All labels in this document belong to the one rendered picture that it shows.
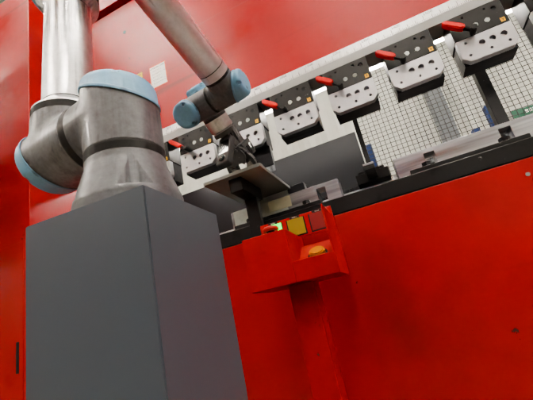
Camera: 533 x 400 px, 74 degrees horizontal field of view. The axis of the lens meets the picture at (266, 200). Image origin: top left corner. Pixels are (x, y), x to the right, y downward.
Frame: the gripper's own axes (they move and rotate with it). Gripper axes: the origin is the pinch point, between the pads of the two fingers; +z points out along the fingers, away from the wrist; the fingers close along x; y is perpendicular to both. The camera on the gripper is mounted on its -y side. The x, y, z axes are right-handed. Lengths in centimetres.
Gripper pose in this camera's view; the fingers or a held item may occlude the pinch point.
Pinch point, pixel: (254, 185)
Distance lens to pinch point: 115.8
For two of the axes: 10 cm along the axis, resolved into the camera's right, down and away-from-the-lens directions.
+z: 5.1, 8.1, 3.0
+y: 2.9, -4.9, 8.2
